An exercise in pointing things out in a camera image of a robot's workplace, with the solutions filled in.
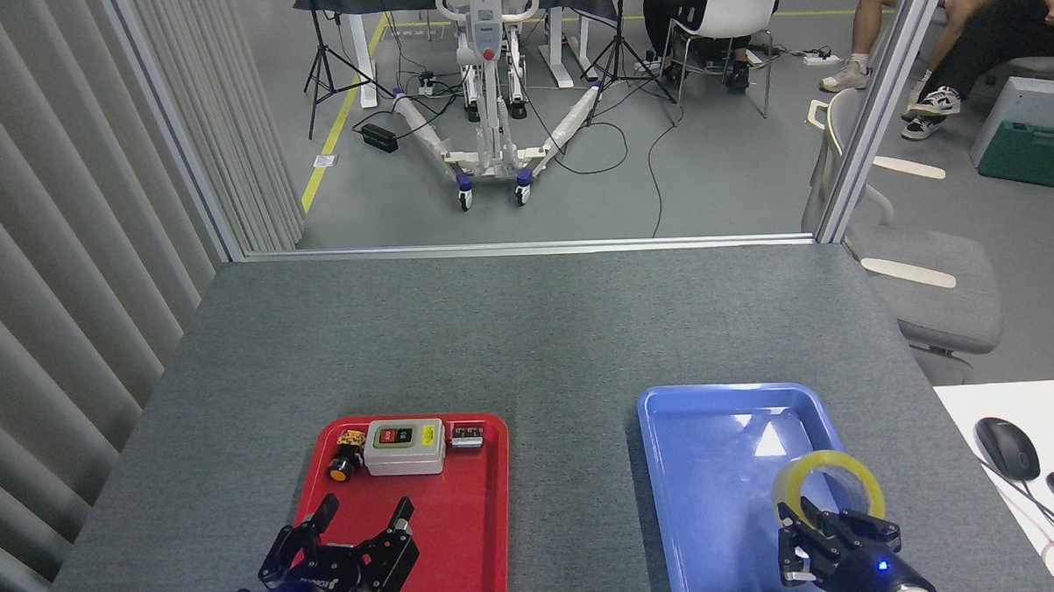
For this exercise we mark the silver frame post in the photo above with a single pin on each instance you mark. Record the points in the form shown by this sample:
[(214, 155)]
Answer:
[(170, 124), (880, 100)]

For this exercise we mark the person with bare legs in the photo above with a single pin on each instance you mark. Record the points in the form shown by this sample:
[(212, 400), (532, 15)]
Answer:
[(876, 3)]

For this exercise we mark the black tripod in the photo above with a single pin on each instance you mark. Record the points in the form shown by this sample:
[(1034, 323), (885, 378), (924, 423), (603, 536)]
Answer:
[(318, 49), (618, 30)]

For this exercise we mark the grey two-button switch box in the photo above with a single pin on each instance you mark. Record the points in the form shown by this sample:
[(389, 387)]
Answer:
[(406, 460)]

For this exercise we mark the black power adapter box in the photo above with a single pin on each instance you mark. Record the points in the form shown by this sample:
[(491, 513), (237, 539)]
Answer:
[(379, 137)]

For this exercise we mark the person in black trousers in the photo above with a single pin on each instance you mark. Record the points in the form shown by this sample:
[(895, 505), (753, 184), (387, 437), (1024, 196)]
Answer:
[(991, 34)]

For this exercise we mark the person on white chair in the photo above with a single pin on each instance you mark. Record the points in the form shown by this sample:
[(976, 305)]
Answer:
[(666, 11)]

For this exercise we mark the red plastic tray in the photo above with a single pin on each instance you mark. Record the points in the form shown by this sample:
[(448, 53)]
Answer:
[(465, 526)]

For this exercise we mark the grey vertical blinds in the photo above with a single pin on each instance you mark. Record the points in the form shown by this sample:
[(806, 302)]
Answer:
[(52, 260)]

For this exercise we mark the black computer mouse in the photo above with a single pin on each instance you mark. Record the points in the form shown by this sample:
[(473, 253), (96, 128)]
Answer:
[(1007, 450)]

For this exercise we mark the green box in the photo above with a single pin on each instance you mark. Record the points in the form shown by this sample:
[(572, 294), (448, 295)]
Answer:
[(1035, 156)]

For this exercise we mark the yellow black push button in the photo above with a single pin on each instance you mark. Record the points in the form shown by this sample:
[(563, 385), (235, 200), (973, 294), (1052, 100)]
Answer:
[(344, 468)]

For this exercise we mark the white stand on wheels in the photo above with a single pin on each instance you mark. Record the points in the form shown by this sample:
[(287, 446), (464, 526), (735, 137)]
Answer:
[(484, 35)]

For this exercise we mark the white side table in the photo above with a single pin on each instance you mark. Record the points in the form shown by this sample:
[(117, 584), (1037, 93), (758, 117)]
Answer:
[(960, 403)]

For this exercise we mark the silver frame rail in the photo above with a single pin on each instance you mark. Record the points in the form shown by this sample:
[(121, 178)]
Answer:
[(525, 247)]

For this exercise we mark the blue plastic tray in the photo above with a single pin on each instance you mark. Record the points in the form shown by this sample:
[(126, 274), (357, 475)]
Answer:
[(718, 500)]

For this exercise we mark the yellow clear tape roll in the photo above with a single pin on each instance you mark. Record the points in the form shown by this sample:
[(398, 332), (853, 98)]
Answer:
[(785, 492)]

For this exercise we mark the grey office chair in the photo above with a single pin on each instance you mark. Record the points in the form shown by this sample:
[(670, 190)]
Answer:
[(930, 291)]

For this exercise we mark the white power strip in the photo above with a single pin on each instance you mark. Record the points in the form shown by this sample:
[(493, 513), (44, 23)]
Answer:
[(821, 59)]

